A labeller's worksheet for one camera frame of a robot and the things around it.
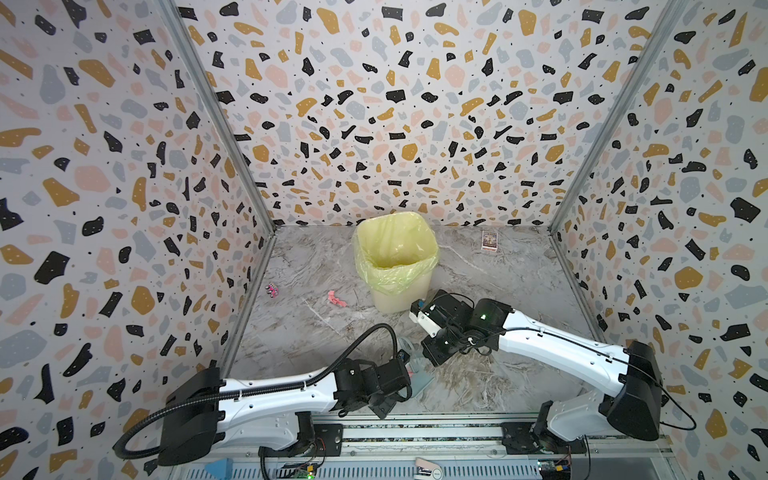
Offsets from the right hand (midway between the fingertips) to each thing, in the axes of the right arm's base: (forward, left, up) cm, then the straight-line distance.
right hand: (419, 349), depth 73 cm
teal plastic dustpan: (-3, 0, -13) cm, 13 cm away
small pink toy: (+25, +49, -14) cm, 56 cm away
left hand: (-8, +7, -9) cm, 14 cm away
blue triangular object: (-24, +45, -12) cm, 53 cm away
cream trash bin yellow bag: (+36, +7, -7) cm, 37 cm away
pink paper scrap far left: (+24, +29, -15) cm, 40 cm away
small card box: (+50, -29, -16) cm, 60 cm away
